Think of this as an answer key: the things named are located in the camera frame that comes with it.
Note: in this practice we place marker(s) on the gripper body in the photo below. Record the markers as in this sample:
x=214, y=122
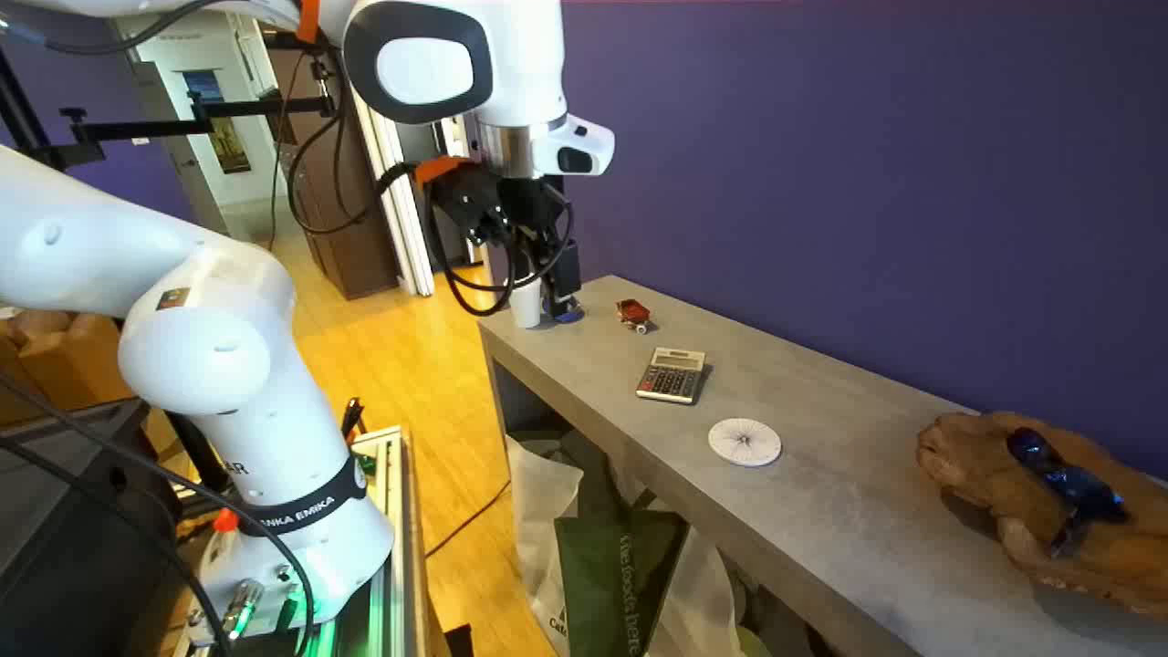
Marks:
x=534, y=203

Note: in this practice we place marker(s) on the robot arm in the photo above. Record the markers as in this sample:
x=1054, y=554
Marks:
x=237, y=365

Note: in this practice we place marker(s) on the grey calculator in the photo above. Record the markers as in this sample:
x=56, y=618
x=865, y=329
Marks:
x=672, y=374

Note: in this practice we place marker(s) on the white paper cup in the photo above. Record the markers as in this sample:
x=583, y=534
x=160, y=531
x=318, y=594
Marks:
x=526, y=303

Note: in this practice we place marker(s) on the small blue object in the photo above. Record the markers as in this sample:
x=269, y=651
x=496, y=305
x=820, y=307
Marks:
x=569, y=316

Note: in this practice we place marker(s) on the red toy car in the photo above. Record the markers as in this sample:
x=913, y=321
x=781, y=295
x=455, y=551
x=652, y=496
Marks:
x=631, y=313

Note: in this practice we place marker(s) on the brown wooden cabinet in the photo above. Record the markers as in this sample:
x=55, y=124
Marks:
x=351, y=246

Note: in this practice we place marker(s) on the white plastic bag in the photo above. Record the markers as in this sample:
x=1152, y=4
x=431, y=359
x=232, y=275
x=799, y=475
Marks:
x=540, y=511

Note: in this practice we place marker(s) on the framed picture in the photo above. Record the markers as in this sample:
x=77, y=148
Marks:
x=224, y=137

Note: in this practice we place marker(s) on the white round coaster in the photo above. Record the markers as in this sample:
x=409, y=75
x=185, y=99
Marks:
x=745, y=443

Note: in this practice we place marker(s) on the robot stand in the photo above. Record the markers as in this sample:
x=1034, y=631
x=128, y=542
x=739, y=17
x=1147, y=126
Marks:
x=394, y=511

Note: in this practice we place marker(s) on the green shopping bag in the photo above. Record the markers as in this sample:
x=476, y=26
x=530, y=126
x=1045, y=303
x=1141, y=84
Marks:
x=611, y=575

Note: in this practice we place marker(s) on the black stand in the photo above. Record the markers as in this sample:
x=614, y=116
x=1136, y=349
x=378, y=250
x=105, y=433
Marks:
x=137, y=128

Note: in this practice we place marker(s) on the cardboard box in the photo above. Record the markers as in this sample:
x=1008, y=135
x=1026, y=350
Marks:
x=64, y=365

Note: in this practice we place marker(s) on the wooden bowl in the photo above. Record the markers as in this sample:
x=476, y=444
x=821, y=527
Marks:
x=985, y=474

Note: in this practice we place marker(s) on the black case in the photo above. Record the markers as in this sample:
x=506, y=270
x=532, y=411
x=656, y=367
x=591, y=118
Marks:
x=64, y=547

